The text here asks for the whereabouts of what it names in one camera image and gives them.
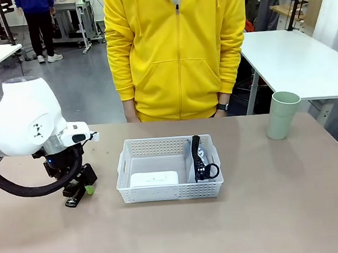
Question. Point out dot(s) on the person in yellow hoodie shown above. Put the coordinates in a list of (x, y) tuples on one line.
[(156, 45)]

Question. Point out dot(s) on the pale green plastic cup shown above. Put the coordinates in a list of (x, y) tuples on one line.
[(282, 117)]

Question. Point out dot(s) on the white rectangular box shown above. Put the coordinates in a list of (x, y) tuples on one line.
[(154, 179)]

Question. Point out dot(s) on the grey desk with legs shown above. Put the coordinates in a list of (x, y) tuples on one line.
[(75, 10)]

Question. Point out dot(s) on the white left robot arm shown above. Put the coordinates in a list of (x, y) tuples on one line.
[(24, 114)]

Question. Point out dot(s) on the black pole stand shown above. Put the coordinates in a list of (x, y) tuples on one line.
[(293, 8)]

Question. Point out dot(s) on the black wristwatch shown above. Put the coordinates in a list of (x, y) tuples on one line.
[(222, 107)]

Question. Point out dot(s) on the person's left hand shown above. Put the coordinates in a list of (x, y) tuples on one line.
[(220, 114)]

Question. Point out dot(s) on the bystander in blue jacket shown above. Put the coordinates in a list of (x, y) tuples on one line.
[(39, 25)]

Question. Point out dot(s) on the white perforated plastic basket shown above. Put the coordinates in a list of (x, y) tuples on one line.
[(162, 193)]

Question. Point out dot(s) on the wooden top table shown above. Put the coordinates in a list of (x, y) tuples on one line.
[(283, 10)]

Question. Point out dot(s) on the bystander in grey trousers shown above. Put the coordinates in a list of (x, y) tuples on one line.
[(266, 7)]

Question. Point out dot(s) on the person's right hand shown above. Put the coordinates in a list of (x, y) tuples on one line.
[(131, 110)]

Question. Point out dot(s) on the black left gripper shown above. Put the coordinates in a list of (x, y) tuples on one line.
[(58, 166)]

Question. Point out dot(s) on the brown board panel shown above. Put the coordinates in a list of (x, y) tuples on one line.
[(314, 0)]

